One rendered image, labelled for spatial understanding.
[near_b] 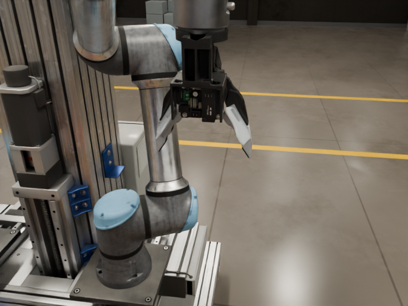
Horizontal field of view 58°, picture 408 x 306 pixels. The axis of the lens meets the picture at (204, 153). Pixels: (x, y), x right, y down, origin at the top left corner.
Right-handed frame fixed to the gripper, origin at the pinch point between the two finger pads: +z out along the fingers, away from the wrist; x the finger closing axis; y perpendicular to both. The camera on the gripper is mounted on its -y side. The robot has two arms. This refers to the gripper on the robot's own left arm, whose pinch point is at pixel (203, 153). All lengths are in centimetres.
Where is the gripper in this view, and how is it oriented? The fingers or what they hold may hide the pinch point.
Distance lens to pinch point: 60.9
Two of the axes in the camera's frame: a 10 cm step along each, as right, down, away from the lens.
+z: 0.0, 8.9, 4.6
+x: 9.9, 0.7, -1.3
